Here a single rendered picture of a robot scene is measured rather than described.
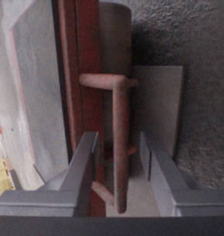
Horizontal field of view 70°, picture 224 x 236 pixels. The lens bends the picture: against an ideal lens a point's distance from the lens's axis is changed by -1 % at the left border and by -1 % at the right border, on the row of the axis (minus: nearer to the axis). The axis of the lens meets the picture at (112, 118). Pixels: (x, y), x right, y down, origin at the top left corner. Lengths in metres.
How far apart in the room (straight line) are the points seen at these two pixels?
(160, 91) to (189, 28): 0.08
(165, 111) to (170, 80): 0.04
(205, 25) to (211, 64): 0.04
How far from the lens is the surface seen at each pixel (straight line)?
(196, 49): 0.22
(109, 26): 0.22
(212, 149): 0.23
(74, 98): 0.17
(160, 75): 0.23
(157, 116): 0.24
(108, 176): 0.27
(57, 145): 0.22
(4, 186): 5.20
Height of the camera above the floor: 0.20
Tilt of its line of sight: 37 degrees down
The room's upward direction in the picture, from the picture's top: 105 degrees counter-clockwise
